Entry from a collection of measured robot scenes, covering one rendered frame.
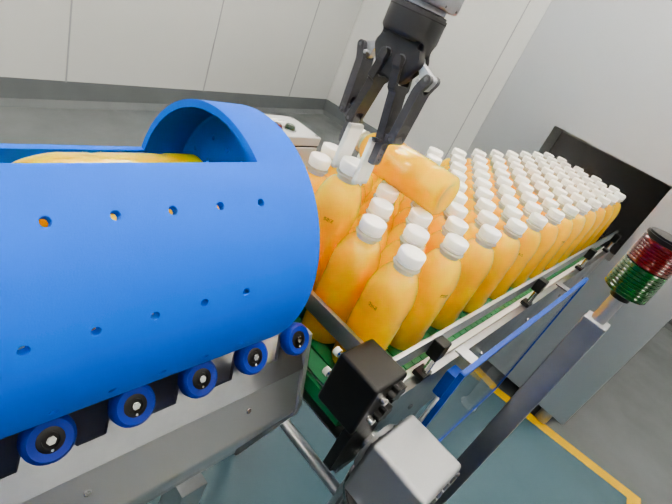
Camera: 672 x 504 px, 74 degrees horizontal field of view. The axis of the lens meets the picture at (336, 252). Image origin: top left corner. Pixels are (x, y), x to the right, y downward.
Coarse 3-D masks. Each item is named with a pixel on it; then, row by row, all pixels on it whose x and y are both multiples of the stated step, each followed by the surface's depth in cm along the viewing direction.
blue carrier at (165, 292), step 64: (192, 128) 56; (256, 128) 44; (0, 192) 26; (64, 192) 29; (128, 192) 32; (192, 192) 35; (256, 192) 40; (0, 256) 26; (64, 256) 28; (128, 256) 31; (192, 256) 35; (256, 256) 40; (0, 320) 26; (64, 320) 29; (128, 320) 32; (192, 320) 37; (256, 320) 44; (0, 384) 28; (64, 384) 31; (128, 384) 37
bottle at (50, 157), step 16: (16, 160) 40; (32, 160) 40; (48, 160) 40; (64, 160) 41; (80, 160) 42; (96, 160) 43; (112, 160) 44; (128, 160) 45; (144, 160) 46; (160, 160) 48; (176, 160) 49; (192, 160) 50
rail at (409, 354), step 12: (600, 240) 157; (564, 264) 126; (540, 276) 109; (516, 288) 98; (528, 288) 107; (504, 300) 94; (480, 312) 84; (456, 324) 77; (468, 324) 83; (432, 336) 71; (444, 336) 75; (408, 348) 67; (420, 348) 69; (396, 360) 63; (408, 360) 68
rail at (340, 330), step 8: (312, 296) 69; (312, 304) 69; (320, 304) 68; (312, 312) 69; (320, 312) 68; (328, 312) 67; (320, 320) 68; (328, 320) 67; (336, 320) 66; (328, 328) 67; (336, 328) 66; (344, 328) 65; (336, 336) 66; (344, 336) 65; (352, 336) 64; (344, 344) 66; (352, 344) 65
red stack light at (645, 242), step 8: (640, 240) 64; (648, 240) 63; (632, 248) 65; (640, 248) 64; (648, 248) 63; (656, 248) 62; (664, 248) 61; (632, 256) 64; (640, 256) 63; (648, 256) 62; (656, 256) 62; (664, 256) 61; (640, 264) 63; (648, 264) 63; (656, 264) 62; (664, 264) 62; (656, 272) 62; (664, 272) 62
